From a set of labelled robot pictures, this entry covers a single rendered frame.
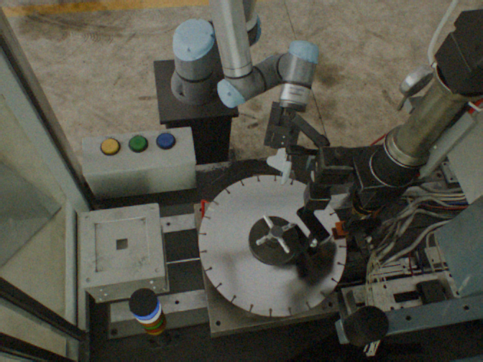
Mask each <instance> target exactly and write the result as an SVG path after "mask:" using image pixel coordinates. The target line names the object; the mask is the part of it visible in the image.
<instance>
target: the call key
mask: <svg viewBox="0 0 483 362"><path fill-rule="evenodd" d="M118 148H119V145H118V143H117V141H116V140H114V139H107V140H105V141H104V142H103V144H102V150H103V151H104V152H105V153H107V154H112V153H114V152H116V151H117V149H118Z"/></svg>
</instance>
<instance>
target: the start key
mask: <svg viewBox="0 0 483 362"><path fill-rule="evenodd" d="M146 145H147V144H146V140H145V139H144V138H143V137H142V136H135V137H133V138H132V139H131V141H130V146H131V148H132V149H133V150H136V151H139V150H142V149H144V148H145V147H146Z"/></svg>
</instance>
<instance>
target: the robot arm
mask: <svg viewBox="0 0 483 362"><path fill-rule="evenodd" d="M208 2H209V6H210V10H211V16H212V20H210V21H206V20H204V19H199V20H197V19H189V20H186V21H184V22H183V23H182V24H180V25H179V26H178V27H177V29H176V30H175V33H174V36H173V44H172V47H173V51H174V56H175V72H174V73H173V76H172V80H171V88H172V93H173V94H174V96H175V97H176V98H177V99H178V100H179V101H181V102H183V103H186V104H188V105H194V106H196V105H202V104H205V103H208V102H209V101H211V100H212V99H213V98H214V97H215V96H216V94H217V92H218V94H219V96H220V98H221V100H222V101H223V103H224V104H225V105H226V106H228V107H229V108H233V107H235V106H238V105H240V104H242V103H245V102H246V101H248V100H250V99H252V98H254V97H256V96H258V95H260V94H262V93H264V92H266V91H268V90H270V89H272V88H274V87H276V86H278V85H280V84H282V85H281V89H280V95H279V98H278V100H279V102H275V101H273V102H272V107H271V111H270V117H269V121H268V124H267V130H266V134H265V137H264V146H266V147H270V148H273V149H279V150H278V151H277V155H275V156H272V157H268V158H267V163H268V165H270V166H272V167H274V168H276V169H278V170H280V171H281V174H280V176H281V177H282V182H281V185H284V183H285V182H286V181H287V180H288V179H289V175H290V169H291V165H292V161H293V156H292V155H287V154H286V153H285V147H286V146H287V145H288V144H296V145H297V143H298V136H299V133H300V131H302V132H303V133H304V134H305V135H306V136H307V137H308V138H309V139H310V140H311V141H312V142H313V144H314V145H315V147H316V148H317V149H319V148H320V147H329V146H330V145H331V143H330V142H329V140H328V139H327V137H326V136H324V135H322V134H320V133H318V132H317V131H316V130H315V129H314V128H313V127H312V126H311V125H310V124H309V123H308V122H307V121H306V120H305V119H303V118H302V117H301V116H300V115H299V114H297V115H296V112H300V113H305V110H306V106H307V105H308V101H309V97H310V93H311V87H312V84H313V77H314V74H315V70H316V64H317V63H318V52H319V48H318V46H317V45H315V44H314V43H312V42H308V41H303V40H295V41H292V42H291V43H290V48H289V49H288V53H285V54H280V55H270V56H269V57H266V58H265V59H264V60H263V61H262V62H260V63H258V64H256V65H254V66H253V65H252V57H251V52H250V47H251V46H252V45H255V44H256V43H257V42H258V41H259V39H260V36H261V33H262V28H261V27H260V24H261V21H260V19H259V16H258V14H257V13H256V11H255V10H254V8H255V5H256V2H257V0H208ZM220 60H221V63H222V67H223V70H224V77H225V79H223V80H222V81H221V82H219V81H218V78H217V76H216V73H215V71H214V69H213V64H214V63H216V62H218V61H220ZM286 112H289V113H288V115H289V116H287V115H286ZM273 133H274V134H273ZM272 137H273V138H272Z"/></svg>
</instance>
